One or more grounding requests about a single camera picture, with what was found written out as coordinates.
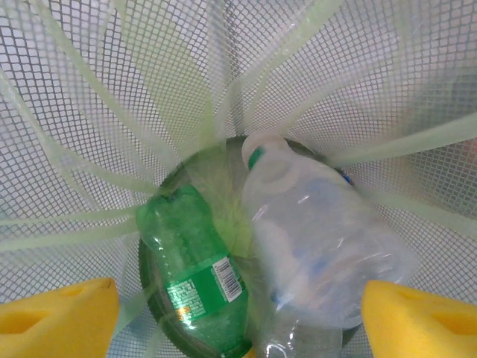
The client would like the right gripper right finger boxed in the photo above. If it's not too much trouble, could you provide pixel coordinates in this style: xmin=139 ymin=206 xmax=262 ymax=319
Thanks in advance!
xmin=361 ymin=280 xmax=477 ymax=358

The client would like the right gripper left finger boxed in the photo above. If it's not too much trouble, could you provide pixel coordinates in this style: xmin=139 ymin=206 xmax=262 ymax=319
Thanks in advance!
xmin=0 ymin=277 xmax=121 ymax=358

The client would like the clear bottle green white label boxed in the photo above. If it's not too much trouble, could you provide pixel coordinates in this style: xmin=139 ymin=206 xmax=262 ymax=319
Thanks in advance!
xmin=240 ymin=132 xmax=420 ymax=358

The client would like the small green bottle yellow cap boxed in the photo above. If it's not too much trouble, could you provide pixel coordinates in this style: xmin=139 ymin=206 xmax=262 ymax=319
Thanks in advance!
xmin=134 ymin=184 xmax=258 ymax=358

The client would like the metal mesh waste bin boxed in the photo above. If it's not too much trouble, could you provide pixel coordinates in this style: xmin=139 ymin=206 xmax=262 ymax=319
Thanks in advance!
xmin=0 ymin=0 xmax=477 ymax=358

